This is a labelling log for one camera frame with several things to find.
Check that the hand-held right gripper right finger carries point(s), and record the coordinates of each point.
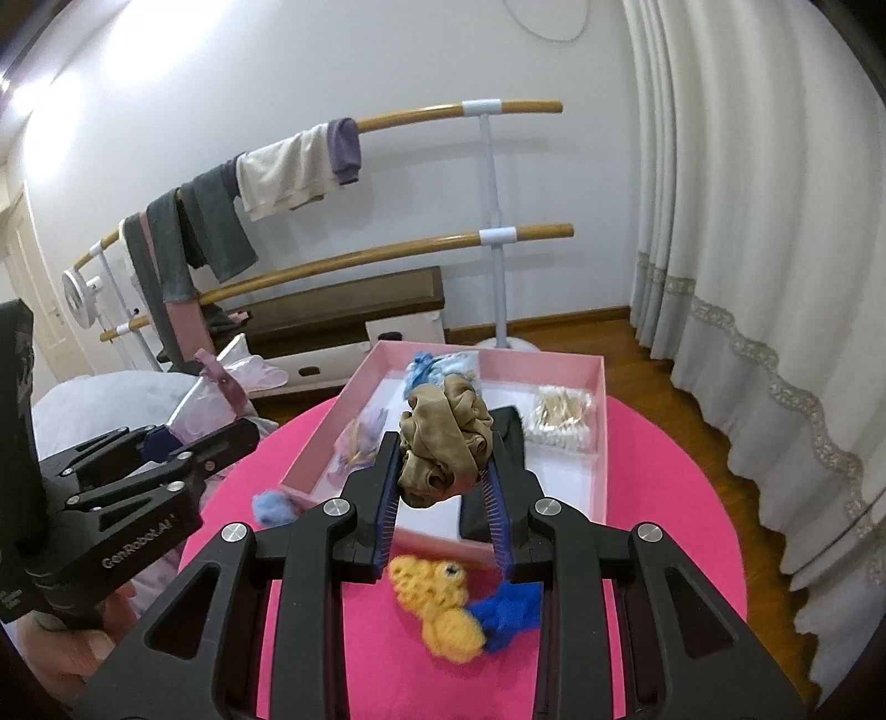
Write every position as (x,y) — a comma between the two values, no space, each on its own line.
(500,547)

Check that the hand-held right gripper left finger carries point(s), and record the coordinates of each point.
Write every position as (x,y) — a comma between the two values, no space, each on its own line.
(374,547)

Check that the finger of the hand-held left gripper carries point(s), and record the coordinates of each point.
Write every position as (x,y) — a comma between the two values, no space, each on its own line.
(104,453)
(214,450)

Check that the dark blue fluffy ball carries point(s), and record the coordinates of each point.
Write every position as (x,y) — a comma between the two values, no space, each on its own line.
(509,616)

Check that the light blue fluffy ball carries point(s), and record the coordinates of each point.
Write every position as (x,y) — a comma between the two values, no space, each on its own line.
(273,509)

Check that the yellow knitted toy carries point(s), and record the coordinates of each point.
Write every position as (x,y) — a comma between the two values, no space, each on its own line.
(436,609)

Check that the pink cardboard box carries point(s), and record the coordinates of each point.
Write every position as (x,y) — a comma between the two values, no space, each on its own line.
(325,443)

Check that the brown scrunchie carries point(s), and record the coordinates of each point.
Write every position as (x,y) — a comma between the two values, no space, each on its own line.
(443,443)

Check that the bag of cotton swabs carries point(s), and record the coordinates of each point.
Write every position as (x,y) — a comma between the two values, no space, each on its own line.
(561,419)

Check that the blue printed cloth bundle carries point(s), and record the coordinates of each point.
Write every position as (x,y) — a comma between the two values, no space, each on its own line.
(443,367)

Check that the person's left hand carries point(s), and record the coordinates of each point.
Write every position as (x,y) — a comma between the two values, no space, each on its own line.
(73,654)

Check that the pink grey garment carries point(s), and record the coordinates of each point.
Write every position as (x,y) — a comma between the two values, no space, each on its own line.
(176,325)

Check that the small pink object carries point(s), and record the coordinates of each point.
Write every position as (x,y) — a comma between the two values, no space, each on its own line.
(239,317)

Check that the pink tablecloth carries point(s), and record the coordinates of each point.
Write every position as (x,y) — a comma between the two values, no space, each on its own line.
(657,540)

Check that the white fan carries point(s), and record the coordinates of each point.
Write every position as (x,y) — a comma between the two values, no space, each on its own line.
(79,296)

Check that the white door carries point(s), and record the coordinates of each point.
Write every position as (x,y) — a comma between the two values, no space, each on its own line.
(34,298)

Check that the low cabinet with dark top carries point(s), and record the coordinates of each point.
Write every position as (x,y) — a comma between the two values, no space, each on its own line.
(332,304)

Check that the grey green towel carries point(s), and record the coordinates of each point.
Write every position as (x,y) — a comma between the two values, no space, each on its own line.
(169,249)

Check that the dark grey towel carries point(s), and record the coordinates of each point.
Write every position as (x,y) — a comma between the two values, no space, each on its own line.
(221,221)

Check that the cream cloth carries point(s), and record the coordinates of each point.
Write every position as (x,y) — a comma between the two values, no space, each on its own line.
(284,173)

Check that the wooden ballet barre stand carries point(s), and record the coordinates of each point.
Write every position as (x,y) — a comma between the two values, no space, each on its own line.
(415,244)

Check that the purple cloth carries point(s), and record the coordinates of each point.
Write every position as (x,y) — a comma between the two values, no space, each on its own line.
(344,149)

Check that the white curtain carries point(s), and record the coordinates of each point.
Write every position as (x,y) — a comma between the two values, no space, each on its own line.
(761,277)

